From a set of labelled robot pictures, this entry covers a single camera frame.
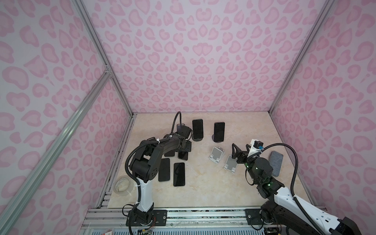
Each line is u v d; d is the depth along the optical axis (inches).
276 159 35.6
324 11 27.8
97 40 31.3
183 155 38.3
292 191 21.3
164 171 35.0
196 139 40.8
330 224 16.9
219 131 43.9
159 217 29.1
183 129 32.1
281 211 23.8
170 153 37.5
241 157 27.2
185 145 32.9
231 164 33.9
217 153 34.9
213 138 39.9
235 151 28.3
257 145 25.5
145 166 20.6
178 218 29.5
